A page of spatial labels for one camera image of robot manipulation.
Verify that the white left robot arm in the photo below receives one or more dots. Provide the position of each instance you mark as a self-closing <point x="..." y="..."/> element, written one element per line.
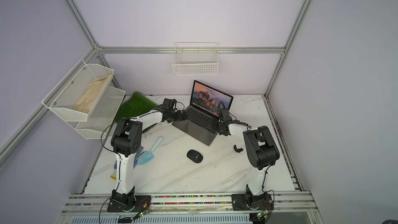
<point x="126" y="141"/>

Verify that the grey laptop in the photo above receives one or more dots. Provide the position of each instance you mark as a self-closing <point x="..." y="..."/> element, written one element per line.
<point x="202" y="112"/>

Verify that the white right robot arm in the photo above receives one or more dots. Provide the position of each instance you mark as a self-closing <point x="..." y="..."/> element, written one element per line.
<point x="261" y="151"/>

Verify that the black mouse battery cover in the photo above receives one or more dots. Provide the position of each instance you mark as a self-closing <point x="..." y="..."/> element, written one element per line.
<point x="238" y="149"/>

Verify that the beige cloth in shelf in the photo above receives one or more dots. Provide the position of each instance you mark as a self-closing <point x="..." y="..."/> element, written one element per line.
<point x="87" y="100"/>

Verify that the white wire wall basket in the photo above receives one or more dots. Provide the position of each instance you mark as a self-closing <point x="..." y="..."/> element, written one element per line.
<point x="195" y="58"/>

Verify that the blue dotted work glove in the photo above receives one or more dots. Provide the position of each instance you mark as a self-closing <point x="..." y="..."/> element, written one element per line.
<point x="138" y="154"/>

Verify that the aluminium rail base frame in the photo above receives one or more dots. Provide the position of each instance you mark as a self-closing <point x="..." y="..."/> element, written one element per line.
<point x="292" y="207"/>

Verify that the green artificial grass mat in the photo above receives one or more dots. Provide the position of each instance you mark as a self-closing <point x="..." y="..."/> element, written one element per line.
<point x="135" y="106"/>

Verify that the black wireless mouse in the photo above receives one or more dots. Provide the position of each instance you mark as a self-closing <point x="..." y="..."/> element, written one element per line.
<point x="195" y="156"/>

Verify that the aluminium enclosure frame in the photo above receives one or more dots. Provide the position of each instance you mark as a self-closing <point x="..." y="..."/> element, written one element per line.
<point x="15" y="143"/>

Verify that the white mesh shelf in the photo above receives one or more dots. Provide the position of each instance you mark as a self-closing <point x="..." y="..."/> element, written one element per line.
<point x="63" y="97"/>
<point x="103" y="114"/>

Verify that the light blue plastic scoop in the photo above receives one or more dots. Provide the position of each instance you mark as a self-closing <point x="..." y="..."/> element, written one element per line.
<point x="148" y="155"/>

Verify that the white lower mesh shelf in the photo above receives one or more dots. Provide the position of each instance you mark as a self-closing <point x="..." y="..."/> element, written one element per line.
<point x="103" y="114"/>

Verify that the white upper mesh shelf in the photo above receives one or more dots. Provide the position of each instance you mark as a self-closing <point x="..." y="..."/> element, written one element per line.
<point x="63" y="97"/>

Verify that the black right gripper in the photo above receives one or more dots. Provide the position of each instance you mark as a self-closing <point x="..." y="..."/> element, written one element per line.
<point x="222" y="132"/>

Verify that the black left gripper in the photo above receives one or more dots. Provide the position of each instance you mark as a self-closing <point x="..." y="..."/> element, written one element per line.
<point x="179" y="116"/>

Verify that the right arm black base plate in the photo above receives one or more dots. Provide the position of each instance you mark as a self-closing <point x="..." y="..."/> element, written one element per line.
<point x="247" y="202"/>

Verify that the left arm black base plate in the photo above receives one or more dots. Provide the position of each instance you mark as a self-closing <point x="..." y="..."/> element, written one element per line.
<point x="133" y="203"/>

